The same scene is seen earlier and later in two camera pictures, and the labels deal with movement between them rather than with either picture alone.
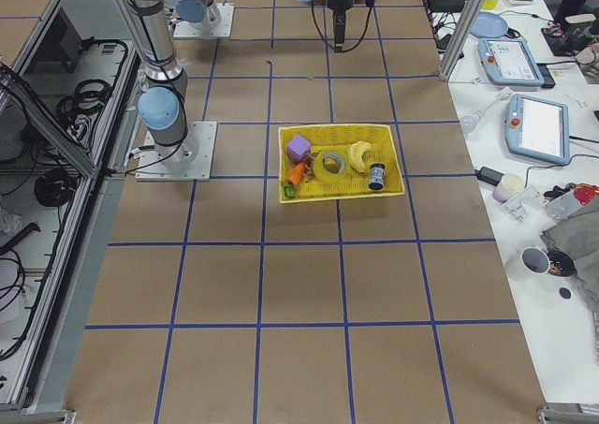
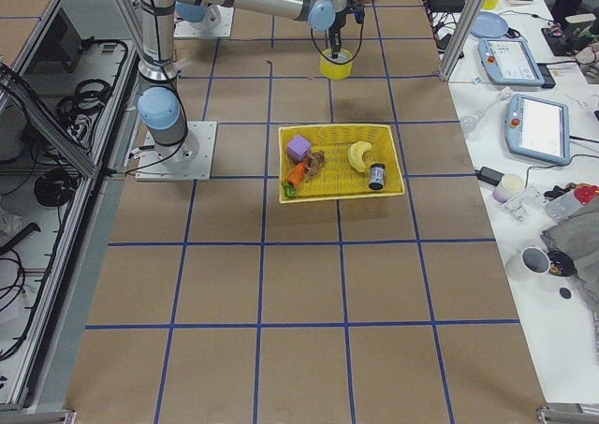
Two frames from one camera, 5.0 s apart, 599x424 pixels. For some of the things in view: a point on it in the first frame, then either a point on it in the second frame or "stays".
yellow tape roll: x=330 y=164 to x=336 y=70
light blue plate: x=489 y=25 stays
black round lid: x=564 y=293 stays
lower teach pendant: x=538 y=128 stays
